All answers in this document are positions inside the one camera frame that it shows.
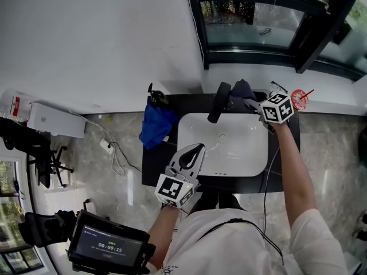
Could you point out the person's right forearm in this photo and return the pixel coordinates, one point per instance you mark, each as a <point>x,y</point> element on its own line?
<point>296,176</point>

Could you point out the black mesh chair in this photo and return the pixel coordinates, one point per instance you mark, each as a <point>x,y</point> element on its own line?
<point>43,229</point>

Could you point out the black faucet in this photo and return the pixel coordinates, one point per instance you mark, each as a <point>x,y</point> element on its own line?
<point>219,102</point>

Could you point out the person's white shirt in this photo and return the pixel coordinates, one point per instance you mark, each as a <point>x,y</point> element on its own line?
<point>229,251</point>

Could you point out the red drink cup with straw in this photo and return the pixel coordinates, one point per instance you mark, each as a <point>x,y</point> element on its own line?
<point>299,100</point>

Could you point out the person's black trousers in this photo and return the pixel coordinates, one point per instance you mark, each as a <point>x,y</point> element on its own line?
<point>218,200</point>

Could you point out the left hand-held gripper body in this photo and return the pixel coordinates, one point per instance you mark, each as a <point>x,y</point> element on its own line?
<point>173,190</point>

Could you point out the white power strip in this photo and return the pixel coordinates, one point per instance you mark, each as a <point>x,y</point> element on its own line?
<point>106,147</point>

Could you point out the black eyeglasses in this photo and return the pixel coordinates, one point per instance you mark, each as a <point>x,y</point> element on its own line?
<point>279,87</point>

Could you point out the person's left forearm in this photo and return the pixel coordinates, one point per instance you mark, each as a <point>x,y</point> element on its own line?
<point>163,236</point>

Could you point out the dark vanity cabinet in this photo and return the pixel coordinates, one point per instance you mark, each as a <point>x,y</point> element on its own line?
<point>160,162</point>

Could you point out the white sink basin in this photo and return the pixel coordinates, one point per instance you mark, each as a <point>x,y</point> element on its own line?
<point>238,150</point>

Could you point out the crumpled blue fabric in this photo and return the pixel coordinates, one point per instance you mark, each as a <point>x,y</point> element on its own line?
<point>156,125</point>

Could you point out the white box appliance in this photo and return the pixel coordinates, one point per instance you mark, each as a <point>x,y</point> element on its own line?
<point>56,120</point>

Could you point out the black window frame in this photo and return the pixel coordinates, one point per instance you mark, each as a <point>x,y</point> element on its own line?
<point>309,50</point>

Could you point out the black monitor screen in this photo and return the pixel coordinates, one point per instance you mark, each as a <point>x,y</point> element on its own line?
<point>110,246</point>

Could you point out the green soap pump bottle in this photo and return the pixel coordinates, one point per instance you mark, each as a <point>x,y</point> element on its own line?
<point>159,97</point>

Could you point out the clear bag with red label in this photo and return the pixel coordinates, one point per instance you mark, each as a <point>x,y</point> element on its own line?
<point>15,106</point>

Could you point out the dark grey rag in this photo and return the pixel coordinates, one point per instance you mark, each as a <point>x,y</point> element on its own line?
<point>241,92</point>

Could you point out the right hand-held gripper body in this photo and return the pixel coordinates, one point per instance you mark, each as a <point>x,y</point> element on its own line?
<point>276,109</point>

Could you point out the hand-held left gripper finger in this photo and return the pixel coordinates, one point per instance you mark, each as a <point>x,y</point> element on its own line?
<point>176,160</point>
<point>200,165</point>

